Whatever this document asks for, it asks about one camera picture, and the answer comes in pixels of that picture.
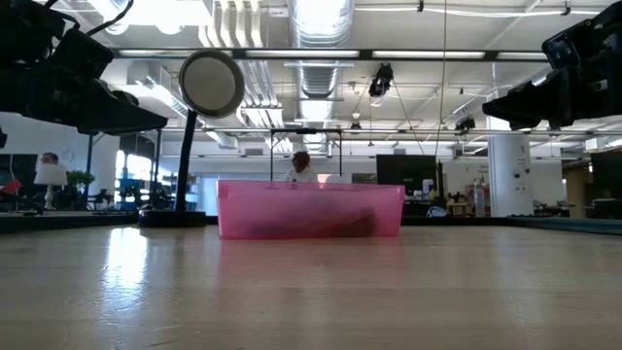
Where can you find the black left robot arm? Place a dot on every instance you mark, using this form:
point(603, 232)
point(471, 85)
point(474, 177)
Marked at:
point(24, 34)

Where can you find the black desk lamp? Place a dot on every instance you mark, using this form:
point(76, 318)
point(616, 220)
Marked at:
point(211, 82)

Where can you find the black monitor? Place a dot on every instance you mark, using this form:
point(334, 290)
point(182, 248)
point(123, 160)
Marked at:
point(607, 175)
point(17, 167)

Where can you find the green potted plant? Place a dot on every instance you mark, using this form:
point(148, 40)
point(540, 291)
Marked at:
point(80, 179)

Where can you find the silver ventilation duct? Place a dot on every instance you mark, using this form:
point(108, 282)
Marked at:
point(316, 78)

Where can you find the black television screen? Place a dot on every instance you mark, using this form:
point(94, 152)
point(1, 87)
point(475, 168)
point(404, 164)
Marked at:
point(405, 170)

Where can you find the red object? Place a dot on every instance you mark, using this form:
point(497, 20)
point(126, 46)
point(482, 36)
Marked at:
point(10, 186)

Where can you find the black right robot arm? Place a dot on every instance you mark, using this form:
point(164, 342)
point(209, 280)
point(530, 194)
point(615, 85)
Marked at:
point(607, 29)

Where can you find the white round column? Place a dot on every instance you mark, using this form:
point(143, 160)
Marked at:
point(510, 185)

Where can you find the pink translucent plastic bin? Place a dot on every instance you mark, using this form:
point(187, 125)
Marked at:
point(291, 209)

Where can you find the black distant rig frame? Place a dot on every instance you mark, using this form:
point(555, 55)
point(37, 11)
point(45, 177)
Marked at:
point(306, 130)

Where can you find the black distant table frame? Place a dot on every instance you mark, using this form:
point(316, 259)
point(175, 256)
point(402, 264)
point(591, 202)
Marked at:
point(90, 146)

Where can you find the white shade table lamp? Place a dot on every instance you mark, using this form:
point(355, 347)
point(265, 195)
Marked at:
point(51, 174)

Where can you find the black aluminium table frame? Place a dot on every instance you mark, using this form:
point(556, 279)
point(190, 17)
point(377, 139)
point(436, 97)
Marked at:
point(73, 221)

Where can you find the black overhead camera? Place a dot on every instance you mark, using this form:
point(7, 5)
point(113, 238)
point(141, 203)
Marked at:
point(381, 80)

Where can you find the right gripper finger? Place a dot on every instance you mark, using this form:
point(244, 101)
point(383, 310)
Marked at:
point(525, 104)
point(532, 125)

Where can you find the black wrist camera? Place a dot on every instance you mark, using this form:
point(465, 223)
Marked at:
point(561, 51)
point(82, 53)

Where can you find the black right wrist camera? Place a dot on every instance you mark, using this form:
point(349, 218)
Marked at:
point(561, 51)

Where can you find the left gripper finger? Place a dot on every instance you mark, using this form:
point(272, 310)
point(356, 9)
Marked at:
point(121, 127)
point(126, 109)

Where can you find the black ceiling spotlight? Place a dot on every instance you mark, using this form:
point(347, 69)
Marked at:
point(465, 124)

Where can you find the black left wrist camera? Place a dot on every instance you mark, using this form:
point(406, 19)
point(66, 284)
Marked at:
point(82, 53)

